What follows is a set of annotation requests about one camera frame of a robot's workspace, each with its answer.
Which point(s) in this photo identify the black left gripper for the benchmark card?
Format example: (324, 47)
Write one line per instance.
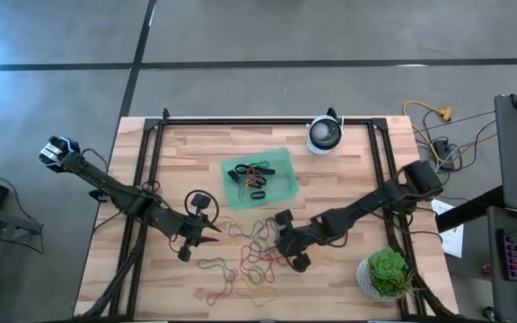
(182, 229)

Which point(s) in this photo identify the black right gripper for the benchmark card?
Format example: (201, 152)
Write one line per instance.
(296, 240)

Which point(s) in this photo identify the long teal rubber band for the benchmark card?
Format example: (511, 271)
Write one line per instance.
(213, 260)

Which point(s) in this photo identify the wide black rubber band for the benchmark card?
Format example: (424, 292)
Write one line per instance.
(252, 195)
(262, 181)
(263, 171)

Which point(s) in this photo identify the black rectangular block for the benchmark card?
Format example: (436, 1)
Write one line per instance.
(233, 177)

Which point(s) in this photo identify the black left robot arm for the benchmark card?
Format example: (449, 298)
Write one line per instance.
(115, 193)

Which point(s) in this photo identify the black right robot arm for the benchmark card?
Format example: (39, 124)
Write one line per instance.
(366, 206)

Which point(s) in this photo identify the thin grey rubber band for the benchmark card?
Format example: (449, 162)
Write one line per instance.
(258, 222)

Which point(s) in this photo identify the long red rubber band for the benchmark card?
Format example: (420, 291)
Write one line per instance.
(242, 264)

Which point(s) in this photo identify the teal translucent plastic bin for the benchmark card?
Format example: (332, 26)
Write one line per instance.
(281, 188)

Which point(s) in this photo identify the wide green rubber band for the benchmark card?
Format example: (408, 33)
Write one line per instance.
(254, 280)

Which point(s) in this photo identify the long yellow rubber band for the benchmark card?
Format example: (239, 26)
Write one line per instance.
(258, 305)

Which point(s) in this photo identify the succulent in white patterned pot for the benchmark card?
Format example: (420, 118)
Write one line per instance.
(386, 269)

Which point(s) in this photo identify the white paper sheet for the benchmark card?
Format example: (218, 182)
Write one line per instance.
(453, 242)

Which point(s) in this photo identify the black power adapter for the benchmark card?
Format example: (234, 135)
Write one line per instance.
(443, 152)

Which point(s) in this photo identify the black beam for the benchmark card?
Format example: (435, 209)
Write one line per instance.
(469, 211)

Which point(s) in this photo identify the small red object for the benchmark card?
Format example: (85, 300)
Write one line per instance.
(487, 270)

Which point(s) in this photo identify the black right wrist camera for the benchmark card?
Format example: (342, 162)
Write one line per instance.
(301, 262)

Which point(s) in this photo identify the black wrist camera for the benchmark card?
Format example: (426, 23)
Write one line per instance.
(200, 200)
(301, 262)

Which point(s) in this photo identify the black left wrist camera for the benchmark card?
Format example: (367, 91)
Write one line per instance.
(200, 200)

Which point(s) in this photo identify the black aluminium table frame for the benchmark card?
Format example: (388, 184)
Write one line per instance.
(263, 121)

